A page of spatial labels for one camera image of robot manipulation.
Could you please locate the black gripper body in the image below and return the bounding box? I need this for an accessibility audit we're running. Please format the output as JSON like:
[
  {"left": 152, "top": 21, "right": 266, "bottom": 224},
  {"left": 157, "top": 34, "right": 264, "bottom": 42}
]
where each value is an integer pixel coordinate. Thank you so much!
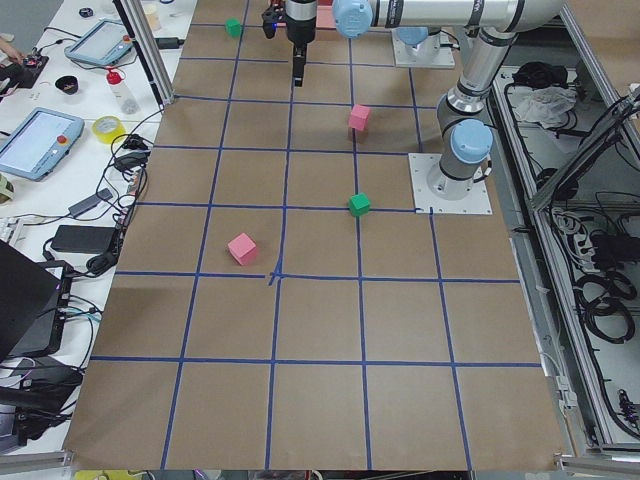
[{"left": 285, "top": 0, "right": 317, "bottom": 44}]

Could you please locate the green cube near arm base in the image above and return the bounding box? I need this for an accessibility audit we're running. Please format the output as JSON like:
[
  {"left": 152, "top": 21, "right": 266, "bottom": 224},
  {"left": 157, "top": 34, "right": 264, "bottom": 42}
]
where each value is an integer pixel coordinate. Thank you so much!
[{"left": 348, "top": 192, "right": 371, "bottom": 218}]

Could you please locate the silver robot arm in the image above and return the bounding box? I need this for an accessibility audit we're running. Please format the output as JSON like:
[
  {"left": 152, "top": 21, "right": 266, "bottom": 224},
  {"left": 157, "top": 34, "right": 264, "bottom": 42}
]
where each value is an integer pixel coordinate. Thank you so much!
[
  {"left": 332, "top": 0, "right": 564, "bottom": 122},
  {"left": 396, "top": 26, "right": 441, "bottom": 56}
]

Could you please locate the pink plastic bin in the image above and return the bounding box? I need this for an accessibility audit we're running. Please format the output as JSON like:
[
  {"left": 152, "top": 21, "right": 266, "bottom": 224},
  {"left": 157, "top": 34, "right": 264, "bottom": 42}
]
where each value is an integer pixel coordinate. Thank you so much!
[{"left": 316, "top": 6, "right": 335, "bottom": 29}]

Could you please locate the green cube near bin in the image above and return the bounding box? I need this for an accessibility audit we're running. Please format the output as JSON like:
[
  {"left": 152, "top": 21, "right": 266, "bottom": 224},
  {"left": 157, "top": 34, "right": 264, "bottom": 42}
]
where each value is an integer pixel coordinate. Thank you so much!
[{"left": 225, "top": 18, "right": 243, "bottom": 38}]

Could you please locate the pink cube near center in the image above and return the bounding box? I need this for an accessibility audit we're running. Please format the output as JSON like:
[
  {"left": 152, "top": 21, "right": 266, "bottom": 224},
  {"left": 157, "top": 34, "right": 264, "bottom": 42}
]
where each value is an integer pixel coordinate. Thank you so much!
[{"left": 348, "top": 104, "right": 371, "bottom": 132}]

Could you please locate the pink cube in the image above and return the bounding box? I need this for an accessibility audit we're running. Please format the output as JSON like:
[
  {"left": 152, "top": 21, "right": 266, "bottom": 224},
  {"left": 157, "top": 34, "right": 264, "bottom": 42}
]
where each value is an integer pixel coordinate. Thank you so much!
[
  {"left": 227, "top": 233, "right": 259, "bottom": 266},
  {"left": 348, "top": 104, "right": 371, "bottom": 132}
]

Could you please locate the clear bottle red cap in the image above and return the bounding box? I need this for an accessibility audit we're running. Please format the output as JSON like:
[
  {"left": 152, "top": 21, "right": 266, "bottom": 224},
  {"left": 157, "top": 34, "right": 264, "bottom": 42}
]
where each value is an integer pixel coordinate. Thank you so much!
[{"left": 106, "top": 68, "right": 139, "bottom": 115}]

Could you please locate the far blue teach pendant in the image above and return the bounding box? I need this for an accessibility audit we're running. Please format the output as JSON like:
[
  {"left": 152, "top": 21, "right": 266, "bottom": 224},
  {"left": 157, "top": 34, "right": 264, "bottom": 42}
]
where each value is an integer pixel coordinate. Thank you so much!
[{"left": 64, "top": 20, "right": 133, "bottom": 67}]

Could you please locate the blue teach pendant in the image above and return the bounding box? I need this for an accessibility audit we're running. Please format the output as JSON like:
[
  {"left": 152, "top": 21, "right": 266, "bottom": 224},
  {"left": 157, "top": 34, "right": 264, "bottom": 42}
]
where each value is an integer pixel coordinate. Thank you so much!
[
  {"left": 1, "top": 107, "right": 85, "bottom": 181},
  {"left": 64, "top": 20, "right": 133, "bottom": 67}
]

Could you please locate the pink cube far side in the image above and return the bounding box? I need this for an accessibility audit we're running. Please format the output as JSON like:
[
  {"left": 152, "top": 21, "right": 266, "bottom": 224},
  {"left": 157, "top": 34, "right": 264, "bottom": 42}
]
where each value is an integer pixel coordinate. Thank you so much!
[{"left": 227, "top": 233, "right": 259, "bottom": 266}]

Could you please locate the yellow tape roll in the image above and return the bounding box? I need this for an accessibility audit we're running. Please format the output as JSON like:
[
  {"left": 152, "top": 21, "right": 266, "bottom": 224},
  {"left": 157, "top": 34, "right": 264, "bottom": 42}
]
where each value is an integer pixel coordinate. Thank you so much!
[{"left": 91, "top": 115, "right": 126, "bottom": 144}]

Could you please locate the crumpled white cloth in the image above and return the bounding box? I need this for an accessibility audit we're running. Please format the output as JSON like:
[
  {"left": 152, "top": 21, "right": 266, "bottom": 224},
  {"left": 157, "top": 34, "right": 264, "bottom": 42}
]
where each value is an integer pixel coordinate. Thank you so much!
[{"left": 514, "top": 86, "right": 577, "bottom": 128}]

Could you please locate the near blue teach pendant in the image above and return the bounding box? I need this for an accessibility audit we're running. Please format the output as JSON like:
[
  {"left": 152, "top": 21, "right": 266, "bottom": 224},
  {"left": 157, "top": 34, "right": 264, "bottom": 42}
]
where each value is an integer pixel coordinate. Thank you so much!
[{"left": 1, "top": 107, "right": 85, "bottom": 181}]

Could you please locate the black power adapter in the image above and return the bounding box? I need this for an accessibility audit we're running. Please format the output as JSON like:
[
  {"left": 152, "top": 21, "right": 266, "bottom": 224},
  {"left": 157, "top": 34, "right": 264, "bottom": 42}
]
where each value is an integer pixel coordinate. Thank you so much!
[{"left": 51, "top": 225, "right": 116, "bottom": 254}]

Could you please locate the black laptop computer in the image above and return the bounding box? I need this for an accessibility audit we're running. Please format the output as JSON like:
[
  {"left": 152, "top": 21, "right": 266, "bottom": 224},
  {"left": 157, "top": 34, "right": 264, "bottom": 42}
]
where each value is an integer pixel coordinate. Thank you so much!
[{"left": 1, "top": 242, "right": 72, "bottom": 361}]

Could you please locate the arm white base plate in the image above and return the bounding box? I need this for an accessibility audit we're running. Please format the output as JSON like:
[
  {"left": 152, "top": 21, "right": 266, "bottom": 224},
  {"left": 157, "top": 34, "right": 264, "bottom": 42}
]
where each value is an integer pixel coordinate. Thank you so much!
[
  {"left": 391, "top": 27, "right": 455, "bottom": 70},
  {"left": 408, "top": 153, "right": 492, "bottom": 215}
]

